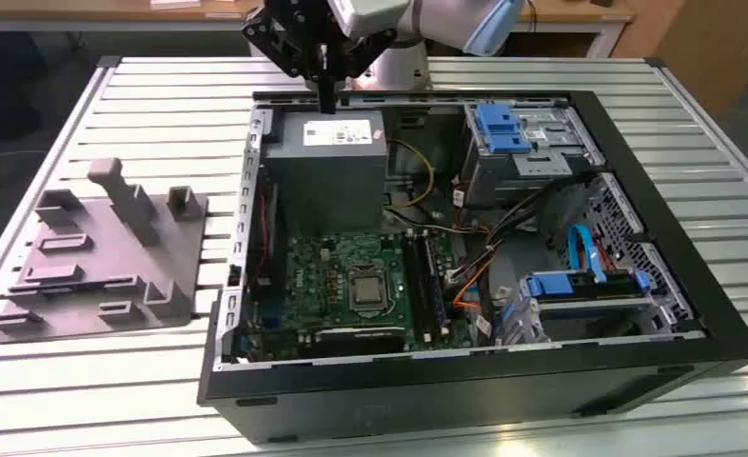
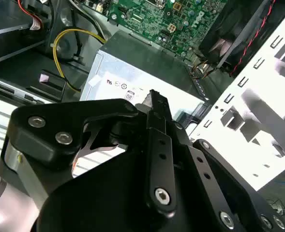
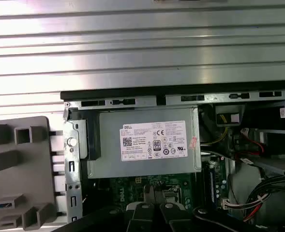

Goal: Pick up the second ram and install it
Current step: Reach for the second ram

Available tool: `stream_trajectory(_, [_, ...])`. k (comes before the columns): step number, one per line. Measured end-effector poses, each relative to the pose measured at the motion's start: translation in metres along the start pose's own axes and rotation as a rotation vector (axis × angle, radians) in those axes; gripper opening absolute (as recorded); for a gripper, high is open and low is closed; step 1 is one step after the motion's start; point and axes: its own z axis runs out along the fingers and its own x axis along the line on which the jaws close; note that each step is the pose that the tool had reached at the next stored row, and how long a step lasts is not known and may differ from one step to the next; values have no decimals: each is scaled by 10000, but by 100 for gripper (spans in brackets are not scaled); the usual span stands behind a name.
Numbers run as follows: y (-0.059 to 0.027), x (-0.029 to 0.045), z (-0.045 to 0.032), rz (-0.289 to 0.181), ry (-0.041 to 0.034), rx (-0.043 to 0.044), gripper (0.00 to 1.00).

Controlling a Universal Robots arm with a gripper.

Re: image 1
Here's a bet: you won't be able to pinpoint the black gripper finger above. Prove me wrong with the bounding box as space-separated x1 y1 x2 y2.
243 12 329 114
327 29 397 114

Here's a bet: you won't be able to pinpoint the grey power supply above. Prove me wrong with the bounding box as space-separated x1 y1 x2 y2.
261 111 391 234

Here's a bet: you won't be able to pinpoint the wooden desk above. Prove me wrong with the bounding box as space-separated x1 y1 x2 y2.
0 0 639 58

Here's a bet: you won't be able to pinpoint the grey metal disk bay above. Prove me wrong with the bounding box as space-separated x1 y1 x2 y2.
517 275 708 345
461 102 607 207

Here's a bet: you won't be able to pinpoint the green motherboard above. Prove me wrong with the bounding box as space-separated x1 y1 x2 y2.
236 228 476 363

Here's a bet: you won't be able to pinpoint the black office chair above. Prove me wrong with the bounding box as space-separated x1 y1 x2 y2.
0 30 51 142

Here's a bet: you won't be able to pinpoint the silver CPU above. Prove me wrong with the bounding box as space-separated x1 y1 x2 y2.
351 278 387 305

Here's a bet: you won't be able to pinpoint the metal CPU socket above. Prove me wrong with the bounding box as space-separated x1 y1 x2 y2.
343 269 395 316

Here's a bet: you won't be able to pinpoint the grey parts rack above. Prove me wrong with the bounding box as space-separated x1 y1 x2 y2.
0 156 213 344

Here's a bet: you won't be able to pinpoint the black graphics card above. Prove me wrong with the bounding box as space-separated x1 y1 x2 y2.
308 326 408 356

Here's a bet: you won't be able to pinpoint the hard disk in blue carrier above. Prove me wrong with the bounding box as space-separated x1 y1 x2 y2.
524 268 655 302

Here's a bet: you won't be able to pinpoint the wooden cabinet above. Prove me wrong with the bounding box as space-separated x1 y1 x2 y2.
613 0 748 120

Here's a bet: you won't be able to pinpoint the black PC case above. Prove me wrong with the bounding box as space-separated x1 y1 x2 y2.
196 89 748 444

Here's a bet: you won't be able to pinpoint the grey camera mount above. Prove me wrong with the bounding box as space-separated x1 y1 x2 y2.
328 0 412 40

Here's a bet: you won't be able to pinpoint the yellow black power wires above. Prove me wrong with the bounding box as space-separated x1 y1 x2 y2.
385 137 437 209

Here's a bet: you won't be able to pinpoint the blue plastic drive bracket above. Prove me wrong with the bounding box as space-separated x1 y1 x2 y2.
473 103 532 154

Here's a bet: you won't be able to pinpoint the black white wire bundle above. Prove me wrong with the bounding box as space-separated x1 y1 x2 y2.
448 170 609 291

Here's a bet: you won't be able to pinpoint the red orange yellow wires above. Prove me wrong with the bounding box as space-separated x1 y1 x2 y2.
452 278 484 310

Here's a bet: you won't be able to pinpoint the blue SATA wire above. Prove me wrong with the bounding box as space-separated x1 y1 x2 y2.
565 222 608 286

